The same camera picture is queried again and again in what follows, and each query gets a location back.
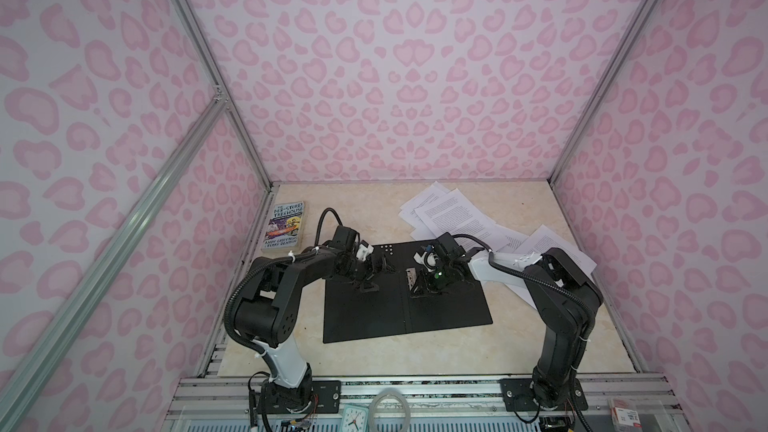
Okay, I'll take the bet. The aluminium corner post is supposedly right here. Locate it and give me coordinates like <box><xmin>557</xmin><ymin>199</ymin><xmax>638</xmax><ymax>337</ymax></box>
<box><xmin>548</xmin><ymin>0</ymin><xmax>663</xmax><ymax>189</ymax></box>
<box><xmin>170</xmin><ymin>0</ymin><xmax>273</xmax><ymax>191</ymax></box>

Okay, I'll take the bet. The grey and black file folder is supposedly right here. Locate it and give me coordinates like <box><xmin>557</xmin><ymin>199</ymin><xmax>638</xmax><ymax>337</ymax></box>
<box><xmin>323</xmin><ymin>241</ymin><xmax>493</xmax><ymax>344</ymax></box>

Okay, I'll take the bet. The printed paper sheet corner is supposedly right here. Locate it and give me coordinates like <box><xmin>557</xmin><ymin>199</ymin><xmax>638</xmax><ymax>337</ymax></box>
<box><xmin>414</xmin><ymin>189</ymin><xmax>496</xmax><ymax>240</ymax></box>

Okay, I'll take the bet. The aluminium corner post right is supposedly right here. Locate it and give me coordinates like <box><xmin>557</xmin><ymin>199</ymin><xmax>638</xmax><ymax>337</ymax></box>
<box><xmin>548</xmin><ymin>0</ymin><xmax>663</xmax><ymax>189</ymax></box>

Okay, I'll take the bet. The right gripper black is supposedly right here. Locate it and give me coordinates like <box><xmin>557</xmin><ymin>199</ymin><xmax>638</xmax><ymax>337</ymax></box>
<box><xmin>406</xmin><ymin>261</ymin><xmax>457</xmax><ymax>297</ymax></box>

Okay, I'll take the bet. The small teal clock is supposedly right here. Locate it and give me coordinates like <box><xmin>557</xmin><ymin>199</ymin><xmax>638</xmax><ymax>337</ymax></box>
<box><xmin>339</xmin><ymin>404</ymin><xmax>369</xmax><ymax>432</ymax></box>

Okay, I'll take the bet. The printed paper sheet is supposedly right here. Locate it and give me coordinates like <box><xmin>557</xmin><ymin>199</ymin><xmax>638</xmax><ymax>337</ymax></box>
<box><xmin>398</xmin><ymin>182</ymin><xmax>450</xmax><ymax>241</ymax></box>
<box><xmin>515</xmin><ymin>225</ymin><xmax>597</xmax><ymax>276</ymax></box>
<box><xmin>472</xmin><ymin>224</ymin><xmax>540</xmax><ymax>307</ymax></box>

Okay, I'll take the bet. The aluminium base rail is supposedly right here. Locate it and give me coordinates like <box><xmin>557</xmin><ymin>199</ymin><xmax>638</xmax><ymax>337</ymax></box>
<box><xmin>161</xmin><ymin>373</ymin><xmax>690</xmax><ymax>431</ymax></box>

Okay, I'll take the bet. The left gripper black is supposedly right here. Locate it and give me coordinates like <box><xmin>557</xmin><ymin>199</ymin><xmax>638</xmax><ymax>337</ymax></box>
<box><xmin>341</xmin><ymin>253</ymin><xmax>398</xmax><ymax>294</ymax></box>

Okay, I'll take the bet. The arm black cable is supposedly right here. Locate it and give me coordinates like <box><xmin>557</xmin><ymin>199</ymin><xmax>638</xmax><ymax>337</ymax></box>
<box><xmin>449</xmin><ymin>232</ymin><xmax>595</xmax><ymax>331</ymax></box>
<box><xmin>223</xmin><ymin>206</ymin><xmax>346</xmax><ymax>355</ymax></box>

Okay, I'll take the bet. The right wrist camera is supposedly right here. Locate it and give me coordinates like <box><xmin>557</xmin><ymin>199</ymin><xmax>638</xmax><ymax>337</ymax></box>
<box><xmin>420</xmin><ymin>233</ymin><xmax>465</xmax><ymax>269</ymax></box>

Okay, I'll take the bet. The red white label box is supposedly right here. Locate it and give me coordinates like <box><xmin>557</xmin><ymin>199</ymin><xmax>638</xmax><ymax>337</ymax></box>
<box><xmin>608</xmin><ymin>398</ymin><xmax>642</xmax><ymax>432</ymax></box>

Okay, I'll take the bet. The colourful paperback book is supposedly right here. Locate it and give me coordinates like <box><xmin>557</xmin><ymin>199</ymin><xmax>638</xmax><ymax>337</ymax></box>
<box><xmin>261</xmin><ymin>201</ymin><xmax>305</xmax><ymax>252</ymax></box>

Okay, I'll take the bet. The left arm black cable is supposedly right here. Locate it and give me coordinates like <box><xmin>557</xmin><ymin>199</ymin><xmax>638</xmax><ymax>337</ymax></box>
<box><xmin>223</xmin><ymin>206</ymin><xmax>346</xmax><ymax>355</ymax></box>

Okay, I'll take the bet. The aluminium corner post left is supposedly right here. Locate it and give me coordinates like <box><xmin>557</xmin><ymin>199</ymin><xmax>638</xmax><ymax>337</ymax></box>
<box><xmin>170</xmin><ymin>0</ymin><xmax>273</xmax><ymax>191</ymax></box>

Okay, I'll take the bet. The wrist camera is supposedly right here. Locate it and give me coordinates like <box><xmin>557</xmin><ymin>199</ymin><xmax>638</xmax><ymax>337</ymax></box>
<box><xmin>328</xmin><ymin>225</ymin><xmax>374</xmax><ymax>261</ymax></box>
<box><xmin>420</xmin><ymin>233</ymin><xmax>465</xmax><ymax>269</ymax></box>

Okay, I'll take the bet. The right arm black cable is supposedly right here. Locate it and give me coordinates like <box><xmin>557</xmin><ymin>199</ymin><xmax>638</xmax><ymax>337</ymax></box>
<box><xmin>449</xmin><ymin>232</ymin><xmax>595</xmax><ymax>331</ymax></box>

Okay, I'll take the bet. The aluminium diagonal frame bar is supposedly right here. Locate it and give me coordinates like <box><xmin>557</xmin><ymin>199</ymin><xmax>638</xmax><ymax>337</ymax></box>
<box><xmin>1</xmin><ymin>94</ymin><xmax>227</xmax><ymax>431</ymax></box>

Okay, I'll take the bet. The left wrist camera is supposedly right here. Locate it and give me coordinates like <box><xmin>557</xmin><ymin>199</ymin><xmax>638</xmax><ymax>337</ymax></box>
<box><xmin>328</xmin><ymin>225</ymin><xmax>374</xmax><ymax>261</ymax></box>

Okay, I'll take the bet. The clear tube loop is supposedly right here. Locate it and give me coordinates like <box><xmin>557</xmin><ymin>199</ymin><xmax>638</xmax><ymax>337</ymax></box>
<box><xmin>367</xmin><ymin>388</ymin><xmax>412</xmax><ymax>432</ymax></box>

